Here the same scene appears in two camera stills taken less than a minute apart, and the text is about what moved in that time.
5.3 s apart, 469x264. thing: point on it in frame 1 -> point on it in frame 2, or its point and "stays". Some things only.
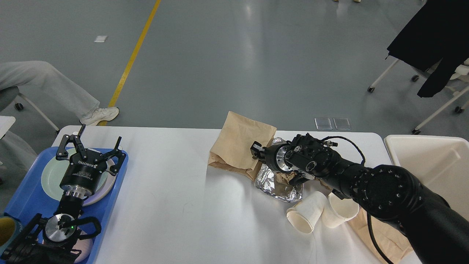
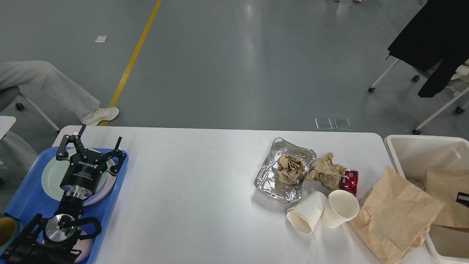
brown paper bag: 232,149 -> 445,185
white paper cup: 336,211 stays
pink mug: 85,246 stays
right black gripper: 274,155 -> 463,198
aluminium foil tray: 267,180 stays
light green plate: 53,174 stays
